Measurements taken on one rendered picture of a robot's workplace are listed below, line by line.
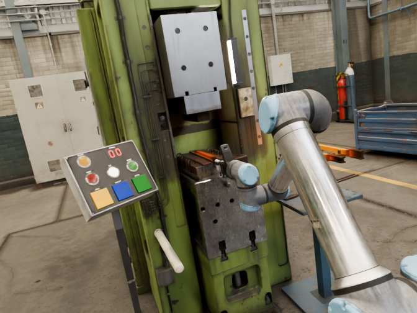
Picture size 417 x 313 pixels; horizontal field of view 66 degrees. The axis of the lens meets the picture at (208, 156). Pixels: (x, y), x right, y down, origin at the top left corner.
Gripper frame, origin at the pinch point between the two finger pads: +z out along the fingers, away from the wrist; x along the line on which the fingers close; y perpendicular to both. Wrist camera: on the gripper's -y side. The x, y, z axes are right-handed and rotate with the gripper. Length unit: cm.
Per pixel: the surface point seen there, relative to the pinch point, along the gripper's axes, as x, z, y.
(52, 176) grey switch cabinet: -151, 532, 75
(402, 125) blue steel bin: 335, 160, 48
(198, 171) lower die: -11.0, 2.9, 4.6
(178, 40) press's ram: -10, 2, -63
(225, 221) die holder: -2.3, -2.6, 34.6
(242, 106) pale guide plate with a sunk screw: 26.3, 14.4, -24.7
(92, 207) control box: -67, -25, 2
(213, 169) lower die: -2.4, 2.9, 5.9
